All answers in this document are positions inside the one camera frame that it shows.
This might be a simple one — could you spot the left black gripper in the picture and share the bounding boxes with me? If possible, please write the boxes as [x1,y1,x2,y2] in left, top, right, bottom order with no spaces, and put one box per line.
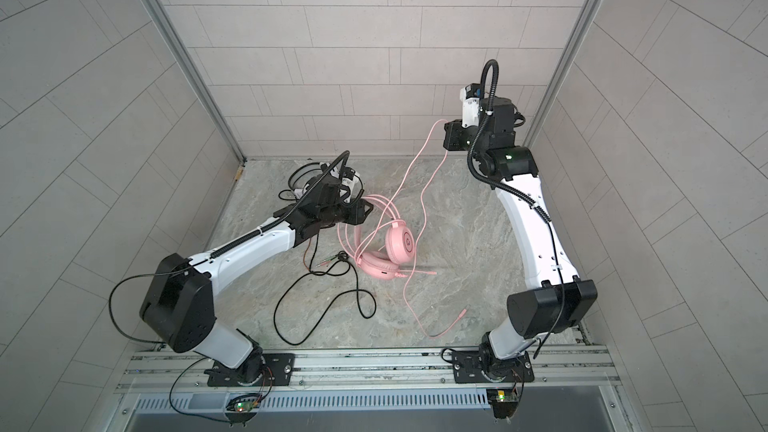
[316,197,377,229]

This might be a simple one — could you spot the pink headphones with cable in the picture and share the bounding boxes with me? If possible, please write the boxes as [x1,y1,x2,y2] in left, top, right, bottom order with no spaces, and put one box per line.
[335,118,469,339]

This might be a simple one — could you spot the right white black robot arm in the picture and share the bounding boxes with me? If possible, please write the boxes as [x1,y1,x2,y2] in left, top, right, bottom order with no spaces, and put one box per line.
[443,97,597,382]

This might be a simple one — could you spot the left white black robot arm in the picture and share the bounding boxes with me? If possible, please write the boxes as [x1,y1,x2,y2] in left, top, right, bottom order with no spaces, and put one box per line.
[139,177,374,385]

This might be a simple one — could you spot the left circuit board green led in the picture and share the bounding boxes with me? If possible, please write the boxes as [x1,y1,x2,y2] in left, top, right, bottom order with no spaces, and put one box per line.
[226,393,263,414]

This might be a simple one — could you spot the right circuit board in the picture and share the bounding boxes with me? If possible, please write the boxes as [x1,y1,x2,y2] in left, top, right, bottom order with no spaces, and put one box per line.
[486,388,521,420]

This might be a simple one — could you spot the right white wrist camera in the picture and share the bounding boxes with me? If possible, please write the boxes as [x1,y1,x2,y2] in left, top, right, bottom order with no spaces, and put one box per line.
[460,83,482,128]

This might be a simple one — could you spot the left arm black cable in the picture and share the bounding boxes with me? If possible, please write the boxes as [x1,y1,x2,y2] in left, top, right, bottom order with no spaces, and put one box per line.
[107,269,181,346]

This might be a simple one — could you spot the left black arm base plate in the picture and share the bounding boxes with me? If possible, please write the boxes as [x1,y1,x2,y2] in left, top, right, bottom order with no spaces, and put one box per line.
[204,353,295,387]

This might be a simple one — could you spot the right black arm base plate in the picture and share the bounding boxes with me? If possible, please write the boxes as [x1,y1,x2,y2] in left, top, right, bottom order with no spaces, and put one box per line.
[451,351,535,384]

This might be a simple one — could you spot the aluminium mounting rail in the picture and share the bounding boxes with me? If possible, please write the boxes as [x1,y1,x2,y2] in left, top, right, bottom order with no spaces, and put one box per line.
[114,345,621,393]

